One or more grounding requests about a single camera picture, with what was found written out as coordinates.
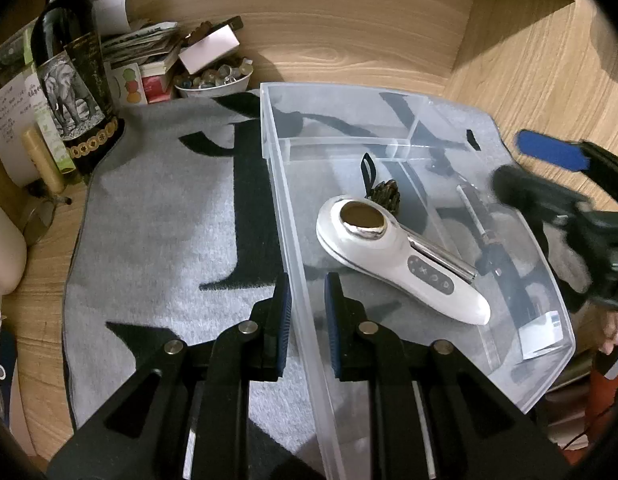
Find clear plastic storage bin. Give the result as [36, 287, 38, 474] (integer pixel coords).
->
[260, 82, 574, 479]

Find small pinecone ornament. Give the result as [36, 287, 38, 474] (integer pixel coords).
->
[360, 153, 401, 216]

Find white handheld massager device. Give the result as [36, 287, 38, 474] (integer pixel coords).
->
[315, 195, 491, 326]

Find person right hand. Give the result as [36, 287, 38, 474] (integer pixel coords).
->
[598, 310, 618, 356]

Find grey black patterned mat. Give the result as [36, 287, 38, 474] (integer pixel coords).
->
[60, 89, 505, 480]

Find cream pink mug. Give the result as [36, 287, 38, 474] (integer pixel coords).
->
[0, 207, 27, 295]

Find yellow wooden stamp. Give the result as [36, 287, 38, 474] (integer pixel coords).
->
[21, 125, 66, 195]

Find white bowl of stones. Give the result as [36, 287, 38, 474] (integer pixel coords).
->
[173, 58, 254, 99]

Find white handwritten note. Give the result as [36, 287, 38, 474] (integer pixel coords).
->
[0, 74, 40, 188]

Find stack of books papers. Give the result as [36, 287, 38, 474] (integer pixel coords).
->
[88, 0, 245, 106]

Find pink white small box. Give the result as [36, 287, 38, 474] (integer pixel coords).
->
[179, 25, 239, 75]

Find dark wine bottle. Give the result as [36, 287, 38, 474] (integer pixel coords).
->
[30, 0, 124, 177]

